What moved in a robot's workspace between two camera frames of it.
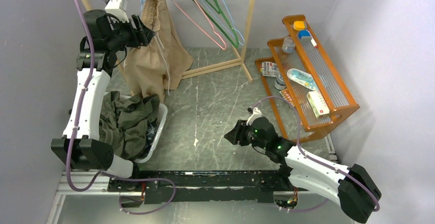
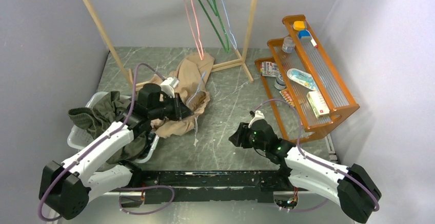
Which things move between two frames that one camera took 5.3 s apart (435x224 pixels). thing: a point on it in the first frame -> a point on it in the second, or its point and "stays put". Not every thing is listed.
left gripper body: x=135 y=38 -> x=173 y=107
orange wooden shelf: x=309 y=98 stays put
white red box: x=319 y=107 stays put
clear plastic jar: x=289 y=45 stays put
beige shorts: x=153 y=68 -> x=193 y=74
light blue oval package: x=303 y=78 stays put
